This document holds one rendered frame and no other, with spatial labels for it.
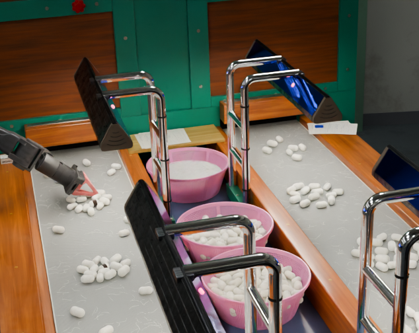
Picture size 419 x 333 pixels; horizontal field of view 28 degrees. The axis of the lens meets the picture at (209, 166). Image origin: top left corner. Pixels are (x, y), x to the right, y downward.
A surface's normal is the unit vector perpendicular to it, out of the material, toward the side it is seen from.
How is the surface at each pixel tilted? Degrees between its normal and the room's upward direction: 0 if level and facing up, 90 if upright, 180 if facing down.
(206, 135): 0
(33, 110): 90
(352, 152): 0
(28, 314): 0
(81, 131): 90
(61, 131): 90
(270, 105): 90
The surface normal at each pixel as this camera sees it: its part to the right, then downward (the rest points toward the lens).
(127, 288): -0.04, -0.92
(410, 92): 0.05, 0.40
